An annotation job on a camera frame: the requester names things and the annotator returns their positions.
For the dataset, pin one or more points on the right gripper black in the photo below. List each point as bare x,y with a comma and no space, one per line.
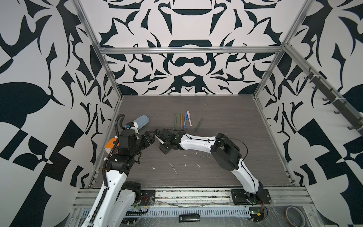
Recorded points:
161,148

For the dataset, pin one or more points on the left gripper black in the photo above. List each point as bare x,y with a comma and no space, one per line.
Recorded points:
147,140

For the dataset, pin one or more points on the orange brown pen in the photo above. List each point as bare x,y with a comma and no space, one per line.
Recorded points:
181,121

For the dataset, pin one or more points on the blue pen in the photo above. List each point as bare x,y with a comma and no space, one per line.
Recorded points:
185,121

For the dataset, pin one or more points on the pink fountain pen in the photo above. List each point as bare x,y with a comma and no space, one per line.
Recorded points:
189,118

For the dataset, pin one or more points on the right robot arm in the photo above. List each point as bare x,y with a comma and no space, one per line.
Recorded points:
227,155

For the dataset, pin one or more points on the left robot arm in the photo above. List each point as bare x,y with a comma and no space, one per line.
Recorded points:
117,195

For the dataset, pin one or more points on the light blue pencil case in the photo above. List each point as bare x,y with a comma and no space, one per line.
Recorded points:
141,121

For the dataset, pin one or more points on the orange shark plush toy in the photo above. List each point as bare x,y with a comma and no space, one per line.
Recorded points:
109,146

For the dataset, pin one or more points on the black rectangular device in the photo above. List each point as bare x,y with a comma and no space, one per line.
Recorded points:
189,218

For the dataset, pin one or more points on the tape roll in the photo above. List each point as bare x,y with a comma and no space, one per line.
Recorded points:
294,217

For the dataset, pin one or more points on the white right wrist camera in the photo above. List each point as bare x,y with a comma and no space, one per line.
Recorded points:
160,140

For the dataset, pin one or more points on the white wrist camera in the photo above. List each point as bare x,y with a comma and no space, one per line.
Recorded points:
160,140
132,126

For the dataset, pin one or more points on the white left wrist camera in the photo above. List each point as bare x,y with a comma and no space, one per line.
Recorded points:
132,126

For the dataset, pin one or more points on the wall hook rail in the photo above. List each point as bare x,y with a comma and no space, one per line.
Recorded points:
332,96

